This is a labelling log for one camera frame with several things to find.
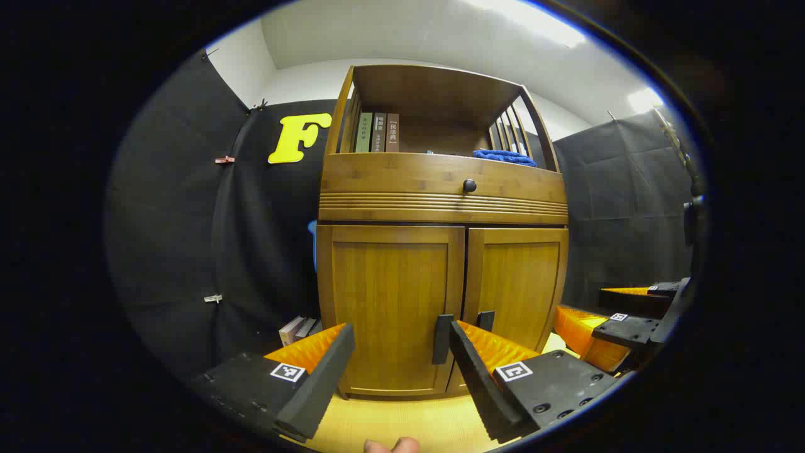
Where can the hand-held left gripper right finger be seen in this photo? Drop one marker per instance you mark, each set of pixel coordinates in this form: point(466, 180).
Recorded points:
point(478, 384)

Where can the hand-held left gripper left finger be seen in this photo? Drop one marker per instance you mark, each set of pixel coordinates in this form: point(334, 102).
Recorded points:
point(321, 384)

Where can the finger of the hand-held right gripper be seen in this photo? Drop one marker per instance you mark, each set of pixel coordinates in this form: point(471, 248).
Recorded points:
point(585, 333)
point(635, 301)

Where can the wooden shoe cabinet door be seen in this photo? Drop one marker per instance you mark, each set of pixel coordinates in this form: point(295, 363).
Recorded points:
point(390, 296)
point(516, 283)

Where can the wooden double-door shoe cabinet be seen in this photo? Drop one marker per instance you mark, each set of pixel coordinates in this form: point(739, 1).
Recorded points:
point(434, 91)

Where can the wooden cabinet drawer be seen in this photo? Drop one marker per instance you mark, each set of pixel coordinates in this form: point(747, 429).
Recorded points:
point(390, 179)

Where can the purple spine book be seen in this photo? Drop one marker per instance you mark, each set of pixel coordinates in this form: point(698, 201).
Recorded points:
point(316, 327)

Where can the dark spine book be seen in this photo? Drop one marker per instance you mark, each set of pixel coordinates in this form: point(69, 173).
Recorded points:
point(304, 327)

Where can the pale purple book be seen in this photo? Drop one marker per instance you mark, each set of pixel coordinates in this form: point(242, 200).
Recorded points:
point(289, 330)

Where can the black backdrop cloth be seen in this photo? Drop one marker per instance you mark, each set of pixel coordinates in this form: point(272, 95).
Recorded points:
point(629, 201)
point(176, 220)

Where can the white clip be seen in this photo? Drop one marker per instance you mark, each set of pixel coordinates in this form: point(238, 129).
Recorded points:
point(213, 298)

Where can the black round drawer knob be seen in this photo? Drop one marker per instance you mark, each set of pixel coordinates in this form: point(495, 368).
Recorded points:
point(470, 185)

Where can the blue cloth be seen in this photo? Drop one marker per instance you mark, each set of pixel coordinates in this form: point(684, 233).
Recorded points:
point(503, 157)

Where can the small ceiling light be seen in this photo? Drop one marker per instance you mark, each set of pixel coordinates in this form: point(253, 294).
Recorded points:
point(644, 100)

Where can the grey book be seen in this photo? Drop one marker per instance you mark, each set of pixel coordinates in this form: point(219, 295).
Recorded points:
point(378, 133)

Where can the brown book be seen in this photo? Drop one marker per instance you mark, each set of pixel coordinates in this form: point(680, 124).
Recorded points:
point(392, 133)

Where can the black clip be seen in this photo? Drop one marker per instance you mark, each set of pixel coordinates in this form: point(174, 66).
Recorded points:
point(210, 54)
point(260, 105)

